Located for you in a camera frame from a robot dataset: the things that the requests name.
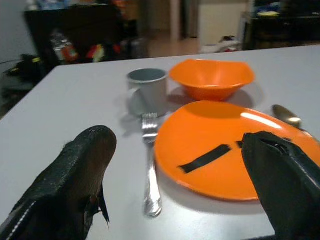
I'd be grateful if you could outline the black bag with yellow trim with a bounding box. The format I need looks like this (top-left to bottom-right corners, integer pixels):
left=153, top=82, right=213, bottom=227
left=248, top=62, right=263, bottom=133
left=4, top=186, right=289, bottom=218
left=4, top=53, right=43, bottom=81

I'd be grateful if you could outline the silver metal fork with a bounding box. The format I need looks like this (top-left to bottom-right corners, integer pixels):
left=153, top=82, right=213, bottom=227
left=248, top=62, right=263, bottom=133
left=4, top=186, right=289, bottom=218
left=141, top=112, right=163, bottom=218

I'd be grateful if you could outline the black cabinet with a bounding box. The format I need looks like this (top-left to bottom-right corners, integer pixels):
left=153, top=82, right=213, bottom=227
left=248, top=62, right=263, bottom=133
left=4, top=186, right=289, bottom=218
left=23, top=3, right=126, bottom=66

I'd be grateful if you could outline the black tape strip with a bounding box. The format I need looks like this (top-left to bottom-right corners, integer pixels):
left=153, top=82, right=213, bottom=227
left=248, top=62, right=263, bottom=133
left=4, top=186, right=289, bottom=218
left=177, top=143, right=232, bottom=174

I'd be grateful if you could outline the orange plastic bowl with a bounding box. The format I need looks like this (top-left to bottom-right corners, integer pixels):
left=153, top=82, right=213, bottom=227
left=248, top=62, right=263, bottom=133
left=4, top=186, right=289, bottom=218
left=169, top=58, right=255, bottom=102

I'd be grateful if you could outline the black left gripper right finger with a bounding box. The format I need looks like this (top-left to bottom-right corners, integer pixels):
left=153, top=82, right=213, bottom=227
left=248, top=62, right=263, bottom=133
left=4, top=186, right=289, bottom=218
left=241, top=130, right=320, bottom=240

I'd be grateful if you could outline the red and yellow toy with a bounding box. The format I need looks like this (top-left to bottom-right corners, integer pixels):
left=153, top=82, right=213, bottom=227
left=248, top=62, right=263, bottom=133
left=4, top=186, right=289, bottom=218
left=86, top=43, right=106, bottom=63

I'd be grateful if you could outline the clear plastic bottle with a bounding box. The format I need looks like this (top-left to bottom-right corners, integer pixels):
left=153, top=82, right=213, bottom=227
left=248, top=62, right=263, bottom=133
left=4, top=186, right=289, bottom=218
left=49, top=29, right=79, bottom=62

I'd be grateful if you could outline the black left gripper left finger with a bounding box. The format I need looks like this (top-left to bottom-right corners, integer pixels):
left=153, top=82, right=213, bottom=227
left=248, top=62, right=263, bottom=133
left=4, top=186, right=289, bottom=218
left=0, top=124, right=118, bottom=240

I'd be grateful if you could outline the yellow flat item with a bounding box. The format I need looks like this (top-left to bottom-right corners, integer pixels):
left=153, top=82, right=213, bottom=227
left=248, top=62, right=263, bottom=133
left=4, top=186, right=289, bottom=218
left=257, top=11, right=280, bottom=18

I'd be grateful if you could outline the grey mug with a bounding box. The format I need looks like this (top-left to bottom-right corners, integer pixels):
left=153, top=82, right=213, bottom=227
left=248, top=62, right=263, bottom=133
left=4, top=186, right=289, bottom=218
left=126, top=68, right=168, bottom=118

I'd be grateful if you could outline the dark suitcase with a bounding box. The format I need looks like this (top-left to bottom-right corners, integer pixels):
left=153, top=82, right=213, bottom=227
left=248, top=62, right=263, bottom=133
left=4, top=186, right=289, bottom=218
left=119, top=37, right=149, bottom=60

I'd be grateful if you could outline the golden metal spoon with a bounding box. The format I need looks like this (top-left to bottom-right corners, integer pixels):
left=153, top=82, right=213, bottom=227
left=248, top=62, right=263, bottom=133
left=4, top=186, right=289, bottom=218
left=271, top=104, right=307, bottom=132

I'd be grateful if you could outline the dark shelf unit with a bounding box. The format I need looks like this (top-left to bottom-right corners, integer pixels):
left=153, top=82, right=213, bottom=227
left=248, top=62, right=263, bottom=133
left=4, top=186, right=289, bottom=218
left=243, top=9, right=320, bottom=51

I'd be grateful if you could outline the orange plastic plate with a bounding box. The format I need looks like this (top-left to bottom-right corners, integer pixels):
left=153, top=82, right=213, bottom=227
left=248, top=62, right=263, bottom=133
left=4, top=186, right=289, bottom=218
left=153, top=100, right=320, bottom=202

